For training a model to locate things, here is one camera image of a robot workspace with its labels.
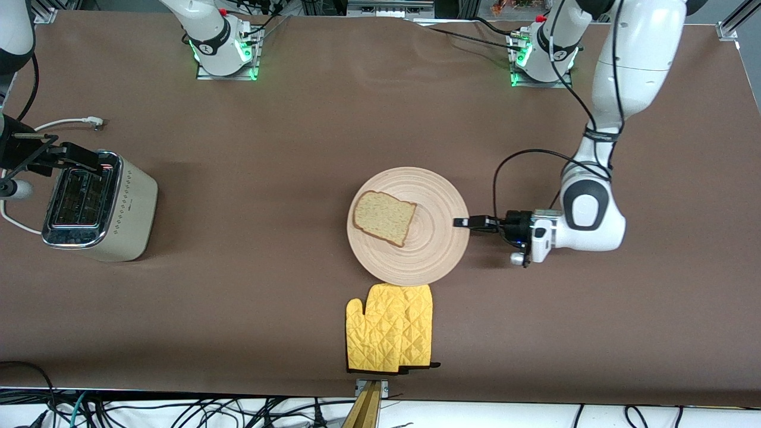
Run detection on yellow quilted oven mitt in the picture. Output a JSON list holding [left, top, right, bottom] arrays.
[[345, 284, 408, 375], [397, 284, 442, 373]]

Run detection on round light wooden plate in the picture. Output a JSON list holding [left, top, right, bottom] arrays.
[[347, 166, 470, 287]]

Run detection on small metal mount bracket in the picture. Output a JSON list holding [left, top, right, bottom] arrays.
[[355, 379, 390, 398]]

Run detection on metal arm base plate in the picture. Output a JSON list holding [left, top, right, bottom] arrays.
[[510, 31, 573, 89], [196, 27, 262, 81]]

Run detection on long black base cable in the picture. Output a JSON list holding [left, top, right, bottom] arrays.
[[410, 17, 525, 53]]

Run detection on grey metal equipment box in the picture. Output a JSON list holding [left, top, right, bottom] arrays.
[[347, 0, 436, 18]]

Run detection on yellow wooden bar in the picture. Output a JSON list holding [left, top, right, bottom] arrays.
[[342, 382, 382, 428]]

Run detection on slice of brown bread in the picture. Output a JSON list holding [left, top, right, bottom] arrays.
[[353, 190, 417, 248]]

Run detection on black base cable bundle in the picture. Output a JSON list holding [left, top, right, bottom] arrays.
[[238, 0, 292, 37]]

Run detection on colourful toy pile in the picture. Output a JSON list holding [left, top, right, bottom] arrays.
[[490, 0, 551, 15]]

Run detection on cream and chrome toaster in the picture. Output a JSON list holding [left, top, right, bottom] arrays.
[[40, 150, 159, 263]]

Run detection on teal cable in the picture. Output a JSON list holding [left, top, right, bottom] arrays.
[[70, 391, 91, 428]]

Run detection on brown table cover sheet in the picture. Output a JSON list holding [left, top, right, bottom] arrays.
[[0, 9, 761, 408]]

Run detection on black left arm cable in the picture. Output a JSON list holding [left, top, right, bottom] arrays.
[[492, 0, 625, 235]]

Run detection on black cable tangle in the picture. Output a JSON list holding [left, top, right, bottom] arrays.
[[89, 395, 347, 428]]

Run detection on white toaster power cable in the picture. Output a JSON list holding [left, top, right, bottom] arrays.
[[0, 116, 106, 235]]

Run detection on aluminium frame corner profile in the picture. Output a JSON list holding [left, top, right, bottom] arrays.
[[716, 0, 761, 41], [36, 0, 81, 24]]

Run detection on black looped floor cable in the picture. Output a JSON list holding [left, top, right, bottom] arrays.
[[0, 360, 58, 428]]

